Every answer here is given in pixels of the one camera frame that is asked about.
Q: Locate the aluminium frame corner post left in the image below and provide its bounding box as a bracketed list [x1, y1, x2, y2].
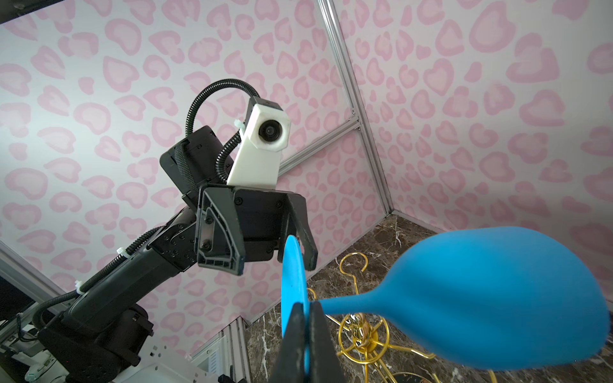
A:
[316, 0, 394, 215]

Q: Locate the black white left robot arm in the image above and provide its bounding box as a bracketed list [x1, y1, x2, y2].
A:
[33, 126, 318, 382]

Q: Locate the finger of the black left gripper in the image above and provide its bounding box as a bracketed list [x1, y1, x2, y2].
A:
[195, 185, 246, 276]
[277, 192, 319, 271]

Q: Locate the gold wire wine glass rack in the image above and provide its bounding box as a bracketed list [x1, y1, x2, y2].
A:
[306, 251, 499, 383]

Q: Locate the blue wine glass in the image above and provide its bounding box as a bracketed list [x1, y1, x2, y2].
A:
[282, 227, 610, 371]

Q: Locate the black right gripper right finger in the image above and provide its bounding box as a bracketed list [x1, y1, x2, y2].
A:
[306, 302, 346, 383]

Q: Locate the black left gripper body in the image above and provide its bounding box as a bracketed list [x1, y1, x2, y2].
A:
[231, 187, 288, 263]

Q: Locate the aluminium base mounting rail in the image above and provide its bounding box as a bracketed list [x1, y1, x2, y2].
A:
[192, 317, 252, 382]

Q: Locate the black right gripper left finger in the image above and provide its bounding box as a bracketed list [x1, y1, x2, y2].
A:
[268, 303, 307, 383]

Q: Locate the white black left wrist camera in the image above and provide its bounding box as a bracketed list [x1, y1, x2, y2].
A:
[227, 97, 291, 189]

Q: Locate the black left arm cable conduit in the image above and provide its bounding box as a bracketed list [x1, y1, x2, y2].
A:
[30, 78, 262, 331]

